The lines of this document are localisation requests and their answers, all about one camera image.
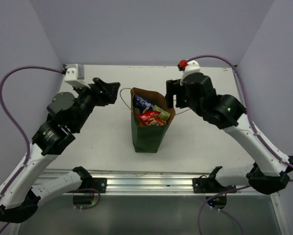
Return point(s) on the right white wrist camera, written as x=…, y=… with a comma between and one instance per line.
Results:
x=188, y=68

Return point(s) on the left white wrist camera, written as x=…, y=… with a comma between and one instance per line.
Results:
x=74, y=75

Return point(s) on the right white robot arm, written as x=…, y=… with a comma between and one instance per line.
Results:
x=269, y=172

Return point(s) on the red snack packet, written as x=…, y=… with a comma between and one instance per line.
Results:
x=151, y=118

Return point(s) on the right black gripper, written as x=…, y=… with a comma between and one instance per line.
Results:
x=172, y=84

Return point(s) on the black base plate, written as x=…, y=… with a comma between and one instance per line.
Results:
x=100, y=184
x=209, y=185

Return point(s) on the blue chips bag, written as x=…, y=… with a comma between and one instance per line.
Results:
x=142, y=104

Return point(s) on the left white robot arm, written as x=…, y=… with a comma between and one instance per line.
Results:
x=20, y=197

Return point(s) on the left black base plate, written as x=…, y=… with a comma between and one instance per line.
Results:
x=100, y=184

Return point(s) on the aluminium mounting rail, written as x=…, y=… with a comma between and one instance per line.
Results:
x=149, y=183

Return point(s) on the green paper bag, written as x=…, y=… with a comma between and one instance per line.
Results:
x=147, y=139

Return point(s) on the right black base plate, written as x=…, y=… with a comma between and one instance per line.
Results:
x=209, y=185

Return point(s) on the small green snack packet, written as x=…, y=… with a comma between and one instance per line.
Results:
x=164, y=115

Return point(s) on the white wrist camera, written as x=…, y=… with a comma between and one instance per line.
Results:
x=74, y=75
x=188, y=68

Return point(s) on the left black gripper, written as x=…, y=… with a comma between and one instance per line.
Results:
x=111, y=89

